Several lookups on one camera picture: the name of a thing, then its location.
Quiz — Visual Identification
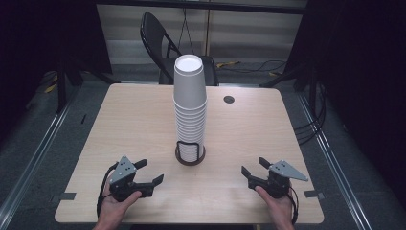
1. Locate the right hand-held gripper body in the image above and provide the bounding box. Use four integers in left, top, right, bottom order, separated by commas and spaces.
247, 160, 309, 199

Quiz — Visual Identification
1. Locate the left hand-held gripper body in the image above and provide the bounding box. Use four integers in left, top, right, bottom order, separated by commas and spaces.
108, 155, 155, 203

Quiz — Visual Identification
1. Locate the black wire cup holder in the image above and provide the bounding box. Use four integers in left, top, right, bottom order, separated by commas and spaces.
174, 140, 206, 167

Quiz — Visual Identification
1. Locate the stack of white paper cups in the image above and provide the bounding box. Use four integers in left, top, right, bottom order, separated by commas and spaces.
172, 54, 208, 163

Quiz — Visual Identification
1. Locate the person's right hand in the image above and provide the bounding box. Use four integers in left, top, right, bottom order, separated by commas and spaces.
254, 185, 295, 226

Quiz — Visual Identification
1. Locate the person's left hand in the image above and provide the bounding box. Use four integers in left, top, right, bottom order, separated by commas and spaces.
97, 185, 143, 228

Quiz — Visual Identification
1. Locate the grey tape strip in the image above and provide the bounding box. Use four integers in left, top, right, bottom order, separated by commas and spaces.
304, 190, 326, 200
51, 192, 77, 203

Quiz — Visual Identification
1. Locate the black stand leg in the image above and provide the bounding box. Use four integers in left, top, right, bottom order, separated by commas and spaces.
259, 63, 321, 111
56, 60, 123, 115

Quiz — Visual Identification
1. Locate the black folding chair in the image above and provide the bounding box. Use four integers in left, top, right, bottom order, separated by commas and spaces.
139, 11, 220, 86

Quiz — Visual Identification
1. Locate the left hand-held gripper cable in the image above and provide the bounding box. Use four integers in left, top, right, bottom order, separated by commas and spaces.
96, 162, 120, 219

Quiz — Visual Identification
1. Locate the hand-held gripper cable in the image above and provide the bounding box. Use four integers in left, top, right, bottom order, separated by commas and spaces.
96, 162, 120, 219
285, 186, 300, 225

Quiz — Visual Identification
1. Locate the right hand-held gripper cable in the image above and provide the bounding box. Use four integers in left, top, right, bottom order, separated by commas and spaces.
285, 186, 300, 225

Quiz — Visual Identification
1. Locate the metal floor rail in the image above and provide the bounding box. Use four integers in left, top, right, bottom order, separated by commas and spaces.
296, 92, 375, 230
0, 94, 79, 222

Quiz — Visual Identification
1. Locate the bundle of black cables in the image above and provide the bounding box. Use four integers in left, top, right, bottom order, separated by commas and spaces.
293, 81, 327, 147

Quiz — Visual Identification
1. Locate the thin black floor cable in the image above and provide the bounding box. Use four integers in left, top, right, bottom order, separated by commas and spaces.
220, 59, 287, 75

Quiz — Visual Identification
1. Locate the yellow floor cable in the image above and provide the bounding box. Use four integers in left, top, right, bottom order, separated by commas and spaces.
216, 60, 241, 69

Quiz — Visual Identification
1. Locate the hanging black cord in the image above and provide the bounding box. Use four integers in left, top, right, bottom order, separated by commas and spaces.
177, 8, 196, 56

